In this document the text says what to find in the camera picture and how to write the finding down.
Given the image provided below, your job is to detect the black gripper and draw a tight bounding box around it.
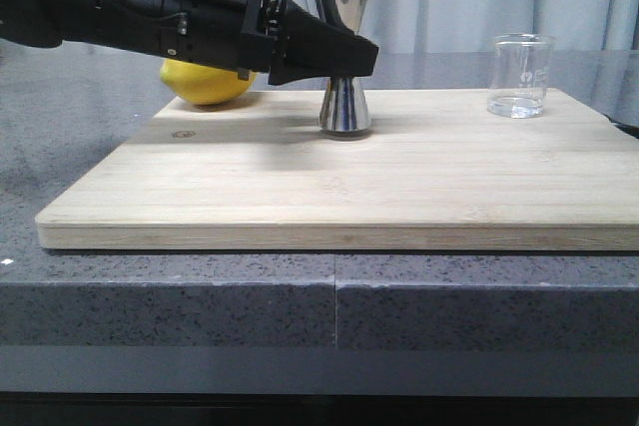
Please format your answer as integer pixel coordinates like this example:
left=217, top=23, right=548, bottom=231
left=44, top=0, right=378, bottom=86

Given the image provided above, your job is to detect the steel double jigger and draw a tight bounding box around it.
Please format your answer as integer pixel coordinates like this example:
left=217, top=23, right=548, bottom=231
left=315, top=0, right=371, bottom=136

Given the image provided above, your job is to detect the glass beaker with liquid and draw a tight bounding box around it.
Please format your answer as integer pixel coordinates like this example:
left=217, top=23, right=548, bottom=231
left=487, top=33, right=555, bottom=119

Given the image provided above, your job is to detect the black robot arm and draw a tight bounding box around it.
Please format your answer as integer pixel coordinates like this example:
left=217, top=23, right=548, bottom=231
left=1, top=0, right=378, bottom=85

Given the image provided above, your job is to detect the yellow lemon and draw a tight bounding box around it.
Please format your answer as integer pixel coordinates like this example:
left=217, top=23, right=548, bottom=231
left=160, top=59, right=257, bottom=106

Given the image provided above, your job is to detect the wooden cutting board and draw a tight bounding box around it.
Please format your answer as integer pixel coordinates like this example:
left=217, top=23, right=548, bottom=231
left=36, top=90, right=638, bottom=251

